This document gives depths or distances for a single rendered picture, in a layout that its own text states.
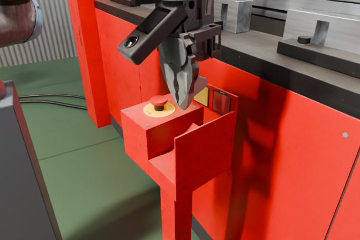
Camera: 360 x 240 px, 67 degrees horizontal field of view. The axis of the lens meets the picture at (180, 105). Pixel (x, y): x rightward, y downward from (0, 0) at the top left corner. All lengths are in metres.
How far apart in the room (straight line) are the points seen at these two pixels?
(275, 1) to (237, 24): 0.26
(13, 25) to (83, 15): 1.03
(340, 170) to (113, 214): 1.08
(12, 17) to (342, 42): 0.76
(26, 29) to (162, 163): 0.49
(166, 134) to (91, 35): 1.33
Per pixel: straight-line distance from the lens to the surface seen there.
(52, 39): 3.69
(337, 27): 0.69
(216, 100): 0.58
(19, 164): 0.84
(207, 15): 0.47
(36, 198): 0.91
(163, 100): 0.59
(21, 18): 0.80
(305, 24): 0.73
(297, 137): 0.66
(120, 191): 1.54
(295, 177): 0.71
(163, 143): 0.59
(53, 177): 1.73
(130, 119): 0.59
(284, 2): 1.09
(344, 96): 0.57
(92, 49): 1.85
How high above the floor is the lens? 1.07
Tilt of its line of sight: 28 degrees down
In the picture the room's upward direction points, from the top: straight up
